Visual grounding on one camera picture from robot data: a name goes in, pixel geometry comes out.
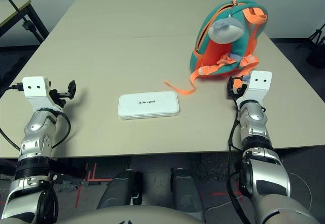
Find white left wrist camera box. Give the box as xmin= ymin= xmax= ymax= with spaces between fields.
xmin=22 ymin=76 xmax=64 ymax=112

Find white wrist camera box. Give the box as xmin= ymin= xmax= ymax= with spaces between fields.
xmin=235 ymin=70 xmax=273 ymax=108
xmin=22 ymin=76 xmax=64 ymax=112

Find side table with black frame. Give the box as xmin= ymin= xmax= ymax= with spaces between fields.
xmin=0 ymin=0 xmax=50 ymax=47

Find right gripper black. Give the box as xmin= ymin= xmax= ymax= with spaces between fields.
xmin=226 ymin=76 xmax=249 ymax=100

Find grey white plush charm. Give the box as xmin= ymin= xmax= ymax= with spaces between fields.
xmin=208 ymin=17 xmax=245 ymax=44

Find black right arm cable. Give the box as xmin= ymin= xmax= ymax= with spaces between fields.
xmin=226 ymin=99 xmax=252 ymax=224

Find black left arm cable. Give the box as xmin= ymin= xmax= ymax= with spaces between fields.
xmin=0 ymin=81 xmax=72 ymax=151

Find grey robot right leg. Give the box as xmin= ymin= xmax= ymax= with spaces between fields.
xmin=170 ymin=167 xmax=205 ymax=217

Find black waste bin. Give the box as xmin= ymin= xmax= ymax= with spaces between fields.
xmin=306 ymin=40 xmax=325 ymax=69

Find black table base bar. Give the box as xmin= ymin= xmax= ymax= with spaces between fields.
xmin=48 ymin=157 xmax=88 ymax=182

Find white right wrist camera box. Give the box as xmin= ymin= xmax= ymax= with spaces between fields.
xmin=235 ymin=70 xmax=273 ymax=108

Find teal and orange backpack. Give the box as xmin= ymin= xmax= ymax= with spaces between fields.
xmin=164 ymin=0 xmax=269 ymax=96

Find beige robot torso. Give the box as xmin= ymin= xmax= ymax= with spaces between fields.
xmin=52 ymin=205 xmax=205 ymax=224

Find grey robot leg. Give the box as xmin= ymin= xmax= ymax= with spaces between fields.
xmin=96 ymin=169 xmax=143 ymax=210
xmin=170 ymin=167 xmax=205 ymax=217

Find grey robot left leg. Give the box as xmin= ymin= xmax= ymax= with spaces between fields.
xmin=96 ymin=169 xmax=143 ymax=210

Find white pencil case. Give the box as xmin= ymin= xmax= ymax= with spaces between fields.
xmin=117 ymin=90 xmax=181 ymax=121

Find black tripod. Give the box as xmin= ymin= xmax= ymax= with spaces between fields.
xmin=296 ymin=22 xmax=325 ymax=51

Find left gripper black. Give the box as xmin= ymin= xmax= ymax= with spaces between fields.
xmin=49 ymin=80 xmax=77 ymax=108

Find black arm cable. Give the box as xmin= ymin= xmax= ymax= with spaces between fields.
xmin=0 ymin=81 xmax=72 ymax=151
xmin=226 ymin=99 xmax=252 ymax=224

